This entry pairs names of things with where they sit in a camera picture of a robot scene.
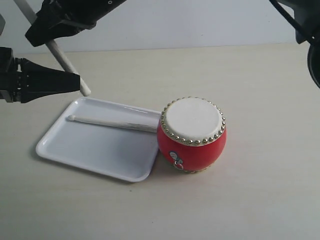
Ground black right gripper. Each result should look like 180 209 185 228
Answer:
25 0 125 47

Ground red small drum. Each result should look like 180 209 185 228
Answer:
156 96 227 173

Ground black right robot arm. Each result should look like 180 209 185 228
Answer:
25 0 320 86

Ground white drumstick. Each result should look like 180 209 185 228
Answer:
67 115 157 133
13 0 91 97

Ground white rectangular tray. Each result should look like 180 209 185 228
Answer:
35 97 161 183

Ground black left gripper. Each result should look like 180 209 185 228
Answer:
0 47 80 104

